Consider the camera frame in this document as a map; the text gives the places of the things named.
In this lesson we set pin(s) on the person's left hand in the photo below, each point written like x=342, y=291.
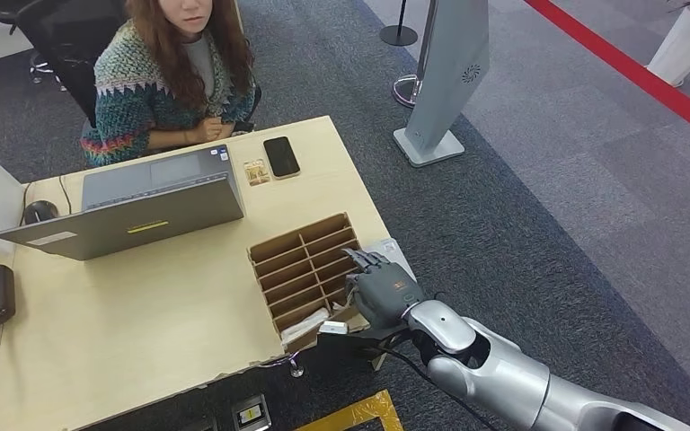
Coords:
x=223, y=126

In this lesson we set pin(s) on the yellow floor tape strip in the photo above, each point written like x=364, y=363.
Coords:
x=345, y=413
x=392, y=413

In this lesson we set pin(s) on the person's right forearm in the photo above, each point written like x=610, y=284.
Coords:
x=169, y=138

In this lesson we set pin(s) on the chrome desk foot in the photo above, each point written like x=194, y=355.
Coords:
x=296, y=367

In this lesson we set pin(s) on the black smartphone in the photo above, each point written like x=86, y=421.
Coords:
x=281, y=157

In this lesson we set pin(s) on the white card reader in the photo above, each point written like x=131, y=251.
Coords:
x=395, y=253

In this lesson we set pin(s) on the black mesh office chair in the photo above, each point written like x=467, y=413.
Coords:
x=65, y=53

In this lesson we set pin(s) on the cardboard divider box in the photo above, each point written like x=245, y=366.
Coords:
x=297, y=262

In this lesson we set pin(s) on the black computer mouse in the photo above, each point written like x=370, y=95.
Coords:
x=40, y=212

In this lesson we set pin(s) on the person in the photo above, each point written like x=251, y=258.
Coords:
x=142, y=89

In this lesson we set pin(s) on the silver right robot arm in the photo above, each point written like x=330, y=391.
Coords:
x=494, y=375

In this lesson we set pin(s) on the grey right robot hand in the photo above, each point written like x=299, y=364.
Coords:
x=386, y=294

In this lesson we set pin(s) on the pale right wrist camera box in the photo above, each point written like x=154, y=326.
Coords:
x=333, y=328

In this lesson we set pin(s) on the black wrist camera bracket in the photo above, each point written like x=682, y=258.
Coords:
x=351, y=345

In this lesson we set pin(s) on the wooden desk leg panel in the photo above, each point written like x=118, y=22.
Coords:
x=378, y=361

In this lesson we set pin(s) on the metal floor socket box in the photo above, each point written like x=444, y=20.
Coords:
x=251, y=414

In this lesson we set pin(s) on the grey laptop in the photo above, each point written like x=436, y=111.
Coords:
x=154, y=211

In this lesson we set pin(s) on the chrome stanchion post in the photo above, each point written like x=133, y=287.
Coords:
x=407, y=89

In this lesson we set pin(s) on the person's right hand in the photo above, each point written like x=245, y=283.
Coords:
x=203, y=134

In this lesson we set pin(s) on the white key card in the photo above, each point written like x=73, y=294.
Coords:
x=304, y=326
x=339, y=307

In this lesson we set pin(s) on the black stanchion post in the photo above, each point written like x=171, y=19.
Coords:
x=398, y=34

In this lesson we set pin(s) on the white planter pot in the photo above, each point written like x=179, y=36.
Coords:
x=684, y=53

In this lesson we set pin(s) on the grey floor standing kiosk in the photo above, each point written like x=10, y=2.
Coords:
x=446, y=77

